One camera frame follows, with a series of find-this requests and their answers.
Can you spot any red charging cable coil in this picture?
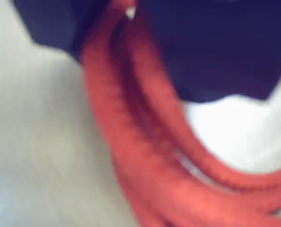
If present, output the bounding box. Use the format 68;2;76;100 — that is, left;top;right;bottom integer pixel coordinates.
80;0;281;227

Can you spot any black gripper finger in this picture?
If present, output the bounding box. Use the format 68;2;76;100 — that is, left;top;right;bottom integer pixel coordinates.
12;0;114;61
131;0;281;104

